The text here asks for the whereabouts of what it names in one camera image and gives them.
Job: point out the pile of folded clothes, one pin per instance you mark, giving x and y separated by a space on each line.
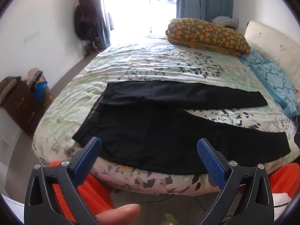
37 84

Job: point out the person's left hand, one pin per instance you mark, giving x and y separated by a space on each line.
117 214

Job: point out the brown cabinet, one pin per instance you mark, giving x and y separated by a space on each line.
21 107

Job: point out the orange floral pillow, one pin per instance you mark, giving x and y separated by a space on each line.
206 36

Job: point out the grey knit blanket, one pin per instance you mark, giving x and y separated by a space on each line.
225 21

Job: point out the bed with floral sheet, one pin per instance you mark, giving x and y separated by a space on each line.
140 61

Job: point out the person's orange clothing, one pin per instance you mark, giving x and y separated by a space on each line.
93 192

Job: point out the brown cloth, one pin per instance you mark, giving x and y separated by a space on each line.
8 86

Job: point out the green object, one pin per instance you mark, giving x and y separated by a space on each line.
171 219

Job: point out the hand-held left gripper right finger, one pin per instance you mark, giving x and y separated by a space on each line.
211 161

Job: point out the dark hanging clothes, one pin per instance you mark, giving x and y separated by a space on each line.
85 16

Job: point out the cream padded headboard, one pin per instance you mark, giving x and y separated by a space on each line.
274 39

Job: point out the black pants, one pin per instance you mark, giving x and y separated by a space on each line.
152 126

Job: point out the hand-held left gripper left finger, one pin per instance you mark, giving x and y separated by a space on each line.
88 159

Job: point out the blue curtain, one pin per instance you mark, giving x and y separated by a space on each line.
204 0
103 23

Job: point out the blue patterned pillow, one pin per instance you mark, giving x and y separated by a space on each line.
276 84
252 57

